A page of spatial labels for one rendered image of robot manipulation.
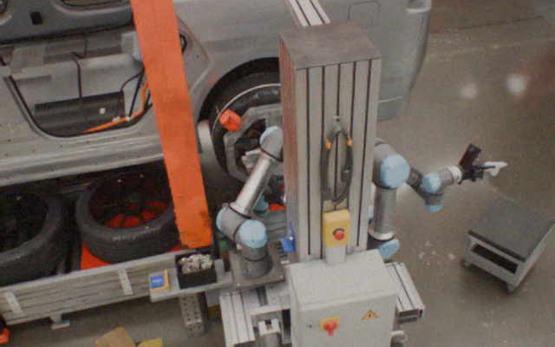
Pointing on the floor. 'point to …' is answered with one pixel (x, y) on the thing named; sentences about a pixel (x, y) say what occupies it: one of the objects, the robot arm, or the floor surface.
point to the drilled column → (192, 315)
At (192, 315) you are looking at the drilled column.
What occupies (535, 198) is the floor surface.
